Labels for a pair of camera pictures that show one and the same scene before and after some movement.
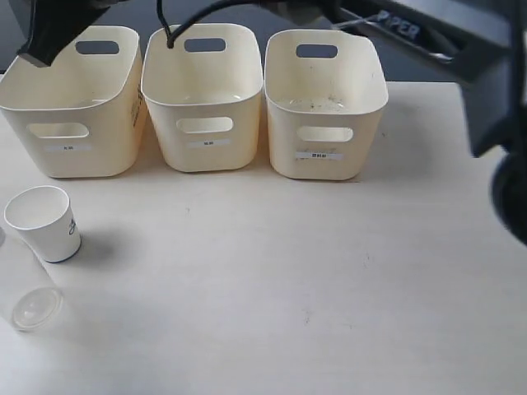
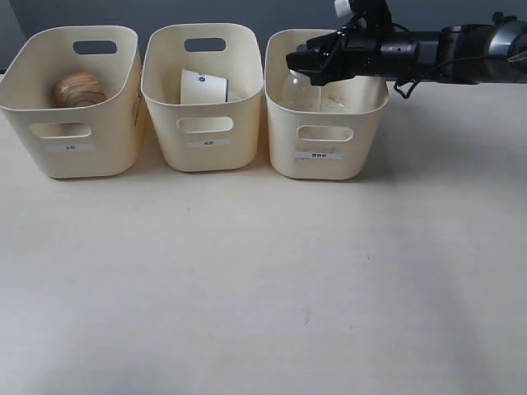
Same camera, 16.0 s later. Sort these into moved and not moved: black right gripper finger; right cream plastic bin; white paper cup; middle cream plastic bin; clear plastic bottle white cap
Moved: clear plastic bottle white cap; black right gripper finger; white paper cup
Not moved: right cream plastic bin; middle cream plastic bin
